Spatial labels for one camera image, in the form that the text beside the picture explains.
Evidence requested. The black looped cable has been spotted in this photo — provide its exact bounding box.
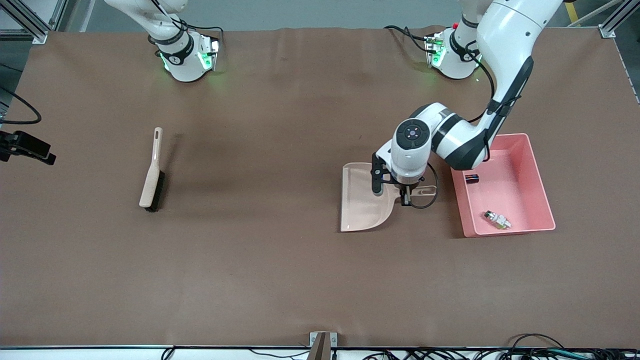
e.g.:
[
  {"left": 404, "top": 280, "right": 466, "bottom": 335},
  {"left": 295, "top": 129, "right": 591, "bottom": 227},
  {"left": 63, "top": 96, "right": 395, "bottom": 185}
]
[{"left": 507, "top": 333, "right": 568, "bottom": 353}]

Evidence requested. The pink plastic bin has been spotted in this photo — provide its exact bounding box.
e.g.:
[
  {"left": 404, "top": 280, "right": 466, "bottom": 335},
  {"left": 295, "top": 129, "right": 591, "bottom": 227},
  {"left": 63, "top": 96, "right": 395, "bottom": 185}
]
[{"left": 450, "top": 133, "right": 557, "bottom": 238}]

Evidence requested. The beige brush with black bristles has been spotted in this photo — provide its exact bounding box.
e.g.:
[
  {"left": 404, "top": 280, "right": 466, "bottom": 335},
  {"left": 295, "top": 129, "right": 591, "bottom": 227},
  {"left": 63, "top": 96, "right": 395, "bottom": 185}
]
[{"left": 138, "top": 127, "right": 165, "bottom": 213}]

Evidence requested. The brown table mat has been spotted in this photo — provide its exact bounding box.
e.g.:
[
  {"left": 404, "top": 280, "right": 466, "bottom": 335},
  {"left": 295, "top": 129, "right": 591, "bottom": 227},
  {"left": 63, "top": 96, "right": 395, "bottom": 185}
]
[{"left": 0, "top": 26, "right": 640, "bottom": 349}]

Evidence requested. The thin black cable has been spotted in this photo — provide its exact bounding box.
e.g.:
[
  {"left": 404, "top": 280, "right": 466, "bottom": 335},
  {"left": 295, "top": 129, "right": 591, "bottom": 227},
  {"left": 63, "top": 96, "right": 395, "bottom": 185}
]
[{"left": 249, "top": 349, "right": 311, "bottom": 360}]

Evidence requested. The black arm base cable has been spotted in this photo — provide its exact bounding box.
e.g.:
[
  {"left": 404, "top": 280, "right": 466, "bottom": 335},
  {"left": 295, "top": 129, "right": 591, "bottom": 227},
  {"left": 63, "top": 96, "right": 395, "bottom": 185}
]
[
  {"left": 384, "top": 25, "right": 432, "bottom": 53},
  {"left": 177, "top": 19, "right": 225, "bottom": 39}
]

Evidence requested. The white electronic part green label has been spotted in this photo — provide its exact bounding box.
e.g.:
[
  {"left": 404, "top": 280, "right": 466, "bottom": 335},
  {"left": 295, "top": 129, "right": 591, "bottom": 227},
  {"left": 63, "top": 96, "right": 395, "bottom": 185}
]
[{"left": 483, "top": 210, "right": 512, "bottom": 231}]

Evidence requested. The black cable bundle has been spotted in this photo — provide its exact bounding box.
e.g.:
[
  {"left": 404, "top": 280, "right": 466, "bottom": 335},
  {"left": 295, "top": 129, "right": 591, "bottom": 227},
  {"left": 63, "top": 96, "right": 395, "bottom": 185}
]
[{"left": 365, "top": 345, "right": 640, "bottom": 360}]

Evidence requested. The beige plastic dustpan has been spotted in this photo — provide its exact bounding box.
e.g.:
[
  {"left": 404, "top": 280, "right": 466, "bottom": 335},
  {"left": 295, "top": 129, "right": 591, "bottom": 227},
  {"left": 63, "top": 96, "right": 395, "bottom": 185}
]
[{"left": 340, "top": 162, "right": 438, "bottom": 233}]

